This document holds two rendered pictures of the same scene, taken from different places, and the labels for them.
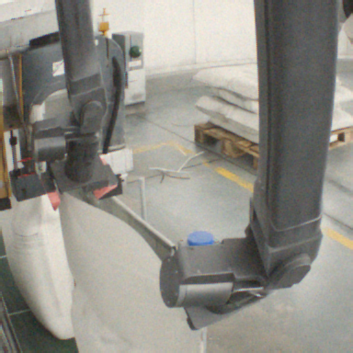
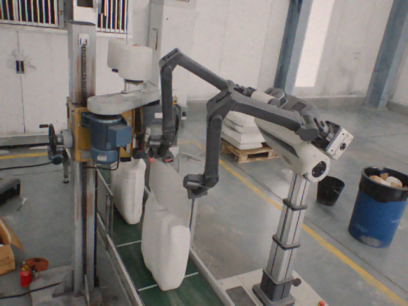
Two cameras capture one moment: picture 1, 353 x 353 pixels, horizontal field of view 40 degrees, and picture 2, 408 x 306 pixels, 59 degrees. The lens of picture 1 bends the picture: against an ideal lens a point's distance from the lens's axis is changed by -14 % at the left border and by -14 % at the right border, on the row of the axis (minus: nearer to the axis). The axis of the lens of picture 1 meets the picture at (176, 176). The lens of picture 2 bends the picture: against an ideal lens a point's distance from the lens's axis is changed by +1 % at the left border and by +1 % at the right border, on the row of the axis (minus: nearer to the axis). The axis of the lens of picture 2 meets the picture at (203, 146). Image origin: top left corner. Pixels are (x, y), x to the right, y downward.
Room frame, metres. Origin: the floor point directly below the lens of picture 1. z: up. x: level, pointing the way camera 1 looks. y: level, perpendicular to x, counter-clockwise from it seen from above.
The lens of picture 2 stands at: (-1.00, -0.03, 1.91)
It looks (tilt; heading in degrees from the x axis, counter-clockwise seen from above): 21 degrees down; 359
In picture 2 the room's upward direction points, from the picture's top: 7 degrees clockwise
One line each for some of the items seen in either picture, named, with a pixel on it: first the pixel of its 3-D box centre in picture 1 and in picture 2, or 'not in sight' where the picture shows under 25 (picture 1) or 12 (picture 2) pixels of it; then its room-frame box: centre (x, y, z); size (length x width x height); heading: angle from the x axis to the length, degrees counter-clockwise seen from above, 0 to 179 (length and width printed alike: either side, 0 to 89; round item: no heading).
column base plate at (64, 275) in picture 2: not in sight; (65, 280); (0.89, 0.74, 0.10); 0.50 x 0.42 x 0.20; 31
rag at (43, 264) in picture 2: not in sight; (34, 264); (1.09, 1.05, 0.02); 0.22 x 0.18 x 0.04; 31
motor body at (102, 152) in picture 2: not in sight; (105, 138); (0.75, 0.46, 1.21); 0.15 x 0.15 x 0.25
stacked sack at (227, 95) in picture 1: (251, 95); (240, 122); (3.93, -0.59, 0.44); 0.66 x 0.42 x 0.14; 25
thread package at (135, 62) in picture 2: not in sight; (135, 62); (0.83, 0.34, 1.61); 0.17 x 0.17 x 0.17
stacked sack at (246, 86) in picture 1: (273, 85); (253, 118); (3.78, -0.74, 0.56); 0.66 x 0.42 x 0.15; 121
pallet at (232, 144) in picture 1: (281, 131); (254, 143); (4.11, -0.87, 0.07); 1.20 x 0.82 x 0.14; 123
